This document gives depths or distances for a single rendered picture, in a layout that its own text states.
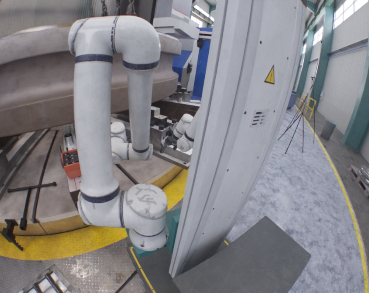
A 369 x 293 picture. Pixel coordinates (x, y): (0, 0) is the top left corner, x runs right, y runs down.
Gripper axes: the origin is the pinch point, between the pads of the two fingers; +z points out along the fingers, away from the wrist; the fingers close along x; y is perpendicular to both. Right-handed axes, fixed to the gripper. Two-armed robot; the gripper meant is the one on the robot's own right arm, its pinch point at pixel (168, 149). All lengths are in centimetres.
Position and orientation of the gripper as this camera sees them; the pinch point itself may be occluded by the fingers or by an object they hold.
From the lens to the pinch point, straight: 129.7
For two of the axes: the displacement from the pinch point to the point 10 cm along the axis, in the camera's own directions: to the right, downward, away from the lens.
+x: 7.1, -1.5, 6.9
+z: -4.6, 6.3, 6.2
